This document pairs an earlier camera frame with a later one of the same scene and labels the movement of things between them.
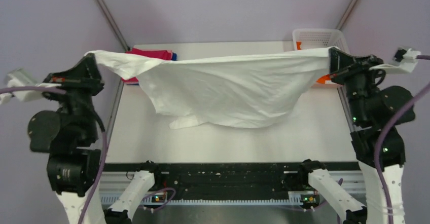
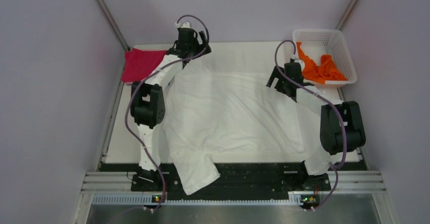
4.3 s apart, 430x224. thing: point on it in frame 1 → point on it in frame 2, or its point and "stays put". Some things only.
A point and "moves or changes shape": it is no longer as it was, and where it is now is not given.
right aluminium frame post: x=352 y=4 stays put
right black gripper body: x=357 y=75 → x=280 y=85
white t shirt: x=196 y=92 moves or changes shape
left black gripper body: x=73 y=84 → x=195 y=47
